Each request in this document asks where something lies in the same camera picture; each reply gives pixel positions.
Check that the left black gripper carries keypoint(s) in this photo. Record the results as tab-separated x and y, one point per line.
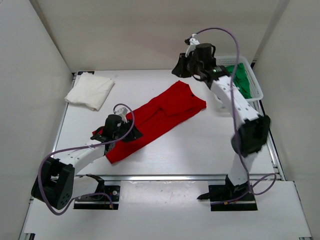
134	134

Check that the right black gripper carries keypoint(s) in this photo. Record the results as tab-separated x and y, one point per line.
181	70

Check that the red t shirt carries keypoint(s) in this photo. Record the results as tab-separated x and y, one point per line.
161	114

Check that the green t shirt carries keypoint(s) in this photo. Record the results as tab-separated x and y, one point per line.
241	81

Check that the white t shirt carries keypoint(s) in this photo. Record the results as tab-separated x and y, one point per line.
90	90

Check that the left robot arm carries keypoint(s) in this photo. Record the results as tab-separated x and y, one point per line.
57	183

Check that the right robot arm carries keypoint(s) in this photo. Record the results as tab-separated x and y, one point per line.
251	128

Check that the white plastic basket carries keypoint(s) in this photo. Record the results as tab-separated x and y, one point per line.
229	63

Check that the blue label sticker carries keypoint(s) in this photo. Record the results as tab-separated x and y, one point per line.
85	72

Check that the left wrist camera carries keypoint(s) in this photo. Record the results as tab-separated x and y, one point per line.
122	112

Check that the aluminium table rail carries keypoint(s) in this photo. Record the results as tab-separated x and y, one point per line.
172	177

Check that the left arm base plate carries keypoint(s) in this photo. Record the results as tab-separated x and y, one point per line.
101	202

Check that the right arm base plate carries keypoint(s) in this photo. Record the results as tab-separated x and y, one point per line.
222	199

